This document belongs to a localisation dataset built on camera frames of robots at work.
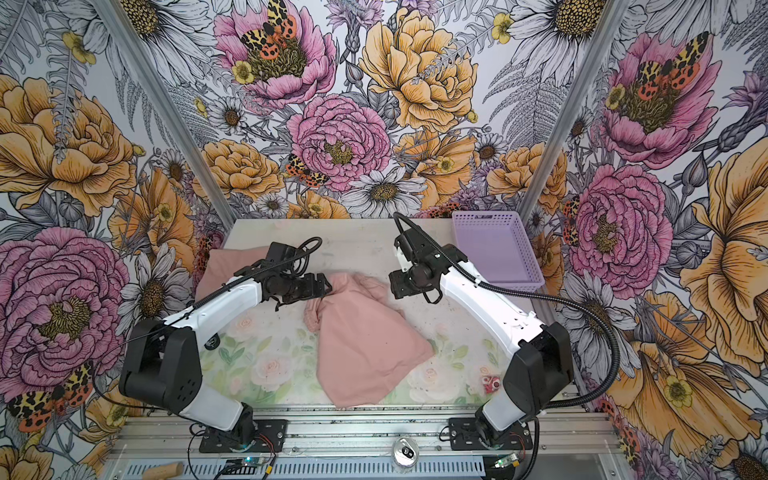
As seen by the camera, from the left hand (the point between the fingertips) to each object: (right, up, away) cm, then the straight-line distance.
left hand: (317, 299), depth 89 cm
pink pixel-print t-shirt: (-37, +9, +16) cm, 42 cm away
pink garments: (+15, -12, -4) cm, 20 cm away
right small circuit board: (+49, -35, -17) cm, 63 cm away
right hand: (+25, +2, -9) cm, 27 cm away
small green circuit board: (-11, -35, -18) cm, 41 cm away
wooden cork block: (-30, -36, -20) cm, 51 cm away
